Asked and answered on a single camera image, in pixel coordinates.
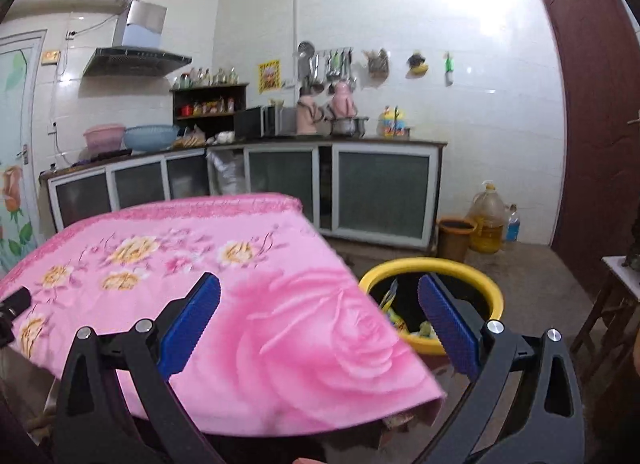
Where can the yellow basin with black bag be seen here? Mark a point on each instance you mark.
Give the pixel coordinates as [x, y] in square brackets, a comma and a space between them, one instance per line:
[470, 270]

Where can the steel range hood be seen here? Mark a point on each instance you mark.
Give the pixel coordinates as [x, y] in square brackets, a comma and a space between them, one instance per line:
[135, 62]

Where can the white bowl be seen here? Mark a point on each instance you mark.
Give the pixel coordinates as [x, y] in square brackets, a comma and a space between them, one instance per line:
[225, 136]

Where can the blue liquid plastic bottle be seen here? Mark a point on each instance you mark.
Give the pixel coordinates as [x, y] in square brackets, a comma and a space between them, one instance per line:
[512, 226]

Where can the yellow wall poster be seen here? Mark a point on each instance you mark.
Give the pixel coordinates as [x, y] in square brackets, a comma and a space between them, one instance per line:
[269, 77]

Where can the dark wooden spice shelf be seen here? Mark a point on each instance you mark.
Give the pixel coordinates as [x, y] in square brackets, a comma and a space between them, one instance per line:
[207, 99]

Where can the brown wooden door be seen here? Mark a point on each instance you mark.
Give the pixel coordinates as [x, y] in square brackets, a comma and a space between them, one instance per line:
[590, 119]

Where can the yellow black hanging scrubber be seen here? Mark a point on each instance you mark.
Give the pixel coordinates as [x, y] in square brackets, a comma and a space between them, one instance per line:
[417, 64]

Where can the pink thermos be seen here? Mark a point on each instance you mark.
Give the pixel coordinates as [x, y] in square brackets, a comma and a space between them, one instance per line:
[307, 117]
[342, 102]

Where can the steel cooking pot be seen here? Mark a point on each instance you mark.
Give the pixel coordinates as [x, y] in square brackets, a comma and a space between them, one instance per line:
[345, 127]

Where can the floral glass door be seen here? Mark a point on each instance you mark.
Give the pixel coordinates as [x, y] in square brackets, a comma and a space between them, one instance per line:
[15, 144]

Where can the green white hanging brush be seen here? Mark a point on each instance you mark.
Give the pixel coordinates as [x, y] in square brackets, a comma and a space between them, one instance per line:
[449, 69]

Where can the blue plastic basin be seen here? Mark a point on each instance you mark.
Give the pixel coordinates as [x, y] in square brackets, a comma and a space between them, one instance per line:
[150, 138]

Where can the snack bags on counter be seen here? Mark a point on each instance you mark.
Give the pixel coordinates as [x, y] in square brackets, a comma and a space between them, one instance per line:
[190, 138]

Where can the black microwave oven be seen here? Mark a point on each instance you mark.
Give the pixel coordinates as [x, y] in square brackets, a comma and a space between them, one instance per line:
[260, 122]

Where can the pink plastic basin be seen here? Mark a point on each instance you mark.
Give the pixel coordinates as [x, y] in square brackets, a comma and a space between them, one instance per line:
[104, 138]

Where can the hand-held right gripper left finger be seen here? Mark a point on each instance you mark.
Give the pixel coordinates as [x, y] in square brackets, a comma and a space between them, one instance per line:
[192, 324]

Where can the pink floral tablecloth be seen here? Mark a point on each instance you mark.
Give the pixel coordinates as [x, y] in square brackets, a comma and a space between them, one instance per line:
[250, 294]

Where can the hanging kitchen utensils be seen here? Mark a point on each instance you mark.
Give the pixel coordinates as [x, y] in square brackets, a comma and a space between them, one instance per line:
[325, 67]

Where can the kitchen counter cabinet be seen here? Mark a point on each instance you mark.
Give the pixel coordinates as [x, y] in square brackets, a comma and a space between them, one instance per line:
[382, 194]

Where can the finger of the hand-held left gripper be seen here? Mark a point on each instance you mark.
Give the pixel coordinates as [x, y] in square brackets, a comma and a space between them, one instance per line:
[17, 300]

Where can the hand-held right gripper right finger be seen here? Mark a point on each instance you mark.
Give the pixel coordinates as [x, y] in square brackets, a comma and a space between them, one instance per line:
[450, 324]

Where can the wall chopstick holder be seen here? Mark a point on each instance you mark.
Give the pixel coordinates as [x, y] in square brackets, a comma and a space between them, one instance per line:
[378, 63]

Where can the white sack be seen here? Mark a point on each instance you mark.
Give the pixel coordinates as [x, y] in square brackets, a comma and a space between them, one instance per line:
[227, 172]

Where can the large cooking oil jug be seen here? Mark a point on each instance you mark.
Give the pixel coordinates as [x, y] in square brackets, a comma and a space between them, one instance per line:
[487, 224]

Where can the wooden stool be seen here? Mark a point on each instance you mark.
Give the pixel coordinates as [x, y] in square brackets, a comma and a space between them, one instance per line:
[620, 274]

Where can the brown waste bin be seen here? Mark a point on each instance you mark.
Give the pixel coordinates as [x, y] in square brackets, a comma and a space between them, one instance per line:
[455, 241]

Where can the orange wall switch box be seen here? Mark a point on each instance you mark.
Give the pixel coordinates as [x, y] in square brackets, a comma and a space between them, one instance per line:
[51, 57]

